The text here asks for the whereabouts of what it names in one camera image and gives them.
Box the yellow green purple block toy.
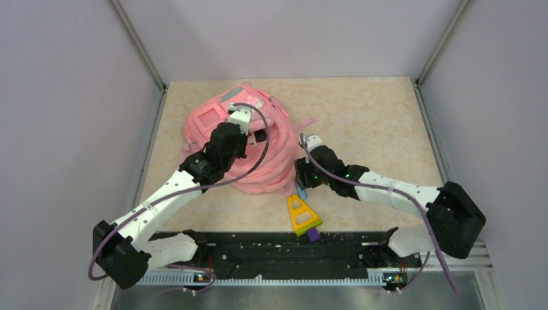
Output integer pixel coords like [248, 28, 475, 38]
[287, 194, 323, 243]

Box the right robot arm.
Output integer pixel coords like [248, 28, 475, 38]
[294, 145, 486, 266]

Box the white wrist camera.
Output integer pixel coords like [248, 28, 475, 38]
[227, 103, 253, 136]
[301, 134, 324, 153]

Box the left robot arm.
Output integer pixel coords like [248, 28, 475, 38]
[90, 120, 249, 289]

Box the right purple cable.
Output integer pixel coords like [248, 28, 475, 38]
[299, 133, 461, 297]

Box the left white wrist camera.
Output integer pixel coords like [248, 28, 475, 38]
[227, 103, 253, 136]

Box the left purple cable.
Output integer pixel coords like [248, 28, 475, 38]
[87, 102, 271, 282]

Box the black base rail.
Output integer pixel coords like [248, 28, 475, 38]
[183, 229, 423, 280]

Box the pink student backpack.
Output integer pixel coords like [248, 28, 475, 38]
[180, 81, 317, 196]

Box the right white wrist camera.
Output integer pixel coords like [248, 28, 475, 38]
[301, 134, 324, 153]

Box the small blue stapler piece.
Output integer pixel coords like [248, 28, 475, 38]
[295, 184, 307, 201]

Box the purple cable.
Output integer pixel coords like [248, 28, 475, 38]
[299, 133, 461, 297]
[87, 102, 271, 282]

